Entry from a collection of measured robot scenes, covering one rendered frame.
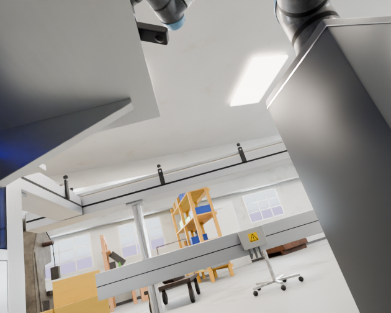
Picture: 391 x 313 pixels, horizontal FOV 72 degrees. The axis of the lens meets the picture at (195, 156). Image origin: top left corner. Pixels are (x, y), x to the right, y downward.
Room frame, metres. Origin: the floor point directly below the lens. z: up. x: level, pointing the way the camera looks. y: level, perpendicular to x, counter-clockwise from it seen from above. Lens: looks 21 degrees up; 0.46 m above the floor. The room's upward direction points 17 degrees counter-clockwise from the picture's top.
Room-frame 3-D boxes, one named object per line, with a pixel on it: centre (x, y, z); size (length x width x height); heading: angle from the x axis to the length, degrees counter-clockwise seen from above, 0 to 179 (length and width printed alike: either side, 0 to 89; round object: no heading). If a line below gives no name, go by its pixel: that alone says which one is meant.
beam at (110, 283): (1.46, -0.16, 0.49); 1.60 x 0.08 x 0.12; 95
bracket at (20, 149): (0.54, 0.28, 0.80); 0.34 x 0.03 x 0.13; 95
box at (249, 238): (1.39, -0.15, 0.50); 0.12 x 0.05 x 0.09; 95
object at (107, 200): (1.44, -0.02, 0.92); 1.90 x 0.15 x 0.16; 95
